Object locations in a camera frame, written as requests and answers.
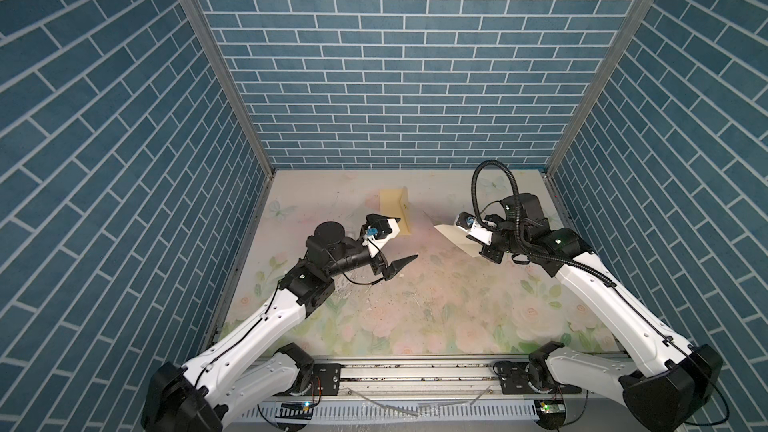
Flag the aluminium corner post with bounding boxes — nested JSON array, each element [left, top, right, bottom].
[[544, 0, 654, 180], [178, 0, 275, 180]]

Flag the right aluminium corner post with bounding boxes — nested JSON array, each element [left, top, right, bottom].
[[544, 0, 654, 180]]

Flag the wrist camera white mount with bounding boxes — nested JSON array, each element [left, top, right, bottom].
[[455, 212, 493, 246], [361, 223, 400, 248]]

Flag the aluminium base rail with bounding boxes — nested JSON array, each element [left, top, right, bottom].
[[227, 357, 637, 403]]

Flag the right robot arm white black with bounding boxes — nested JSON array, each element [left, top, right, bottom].
[[456, 193, 723, 431]]

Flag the white slotted cable duct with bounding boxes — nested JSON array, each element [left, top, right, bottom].
[[235, 399, 539, 425]]

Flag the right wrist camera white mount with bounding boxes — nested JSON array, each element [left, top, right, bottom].
[[455, 212, 493, 246]]

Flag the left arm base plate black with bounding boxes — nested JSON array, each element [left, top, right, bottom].
[[284, 362, 342, 396]]

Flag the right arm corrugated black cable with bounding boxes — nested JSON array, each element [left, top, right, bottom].
[[470, 159, 607, 280]]

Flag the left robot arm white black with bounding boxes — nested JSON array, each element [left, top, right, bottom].
[[141, 214, 413, 431]]

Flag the right controller board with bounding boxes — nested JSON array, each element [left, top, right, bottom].
[[537, 400, 567, 415]]

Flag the left aluminium corner post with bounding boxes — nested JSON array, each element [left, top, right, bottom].
[[178, 0, 275, 180]]

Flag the controller board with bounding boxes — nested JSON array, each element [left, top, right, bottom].
[[275, 402, 316, 421], [537, 400, 567, 415]]

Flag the left controller board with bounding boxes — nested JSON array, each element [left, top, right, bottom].
[[275, 402, 316, 421]]

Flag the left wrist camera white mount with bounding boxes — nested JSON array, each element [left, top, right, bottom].
[[361, 223, 400, 248]]

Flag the cream letter paper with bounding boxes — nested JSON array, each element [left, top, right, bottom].
[[435, 224, 482, 257]]

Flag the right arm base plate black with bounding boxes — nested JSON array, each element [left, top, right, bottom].
[[492, 360, 583, 397]]

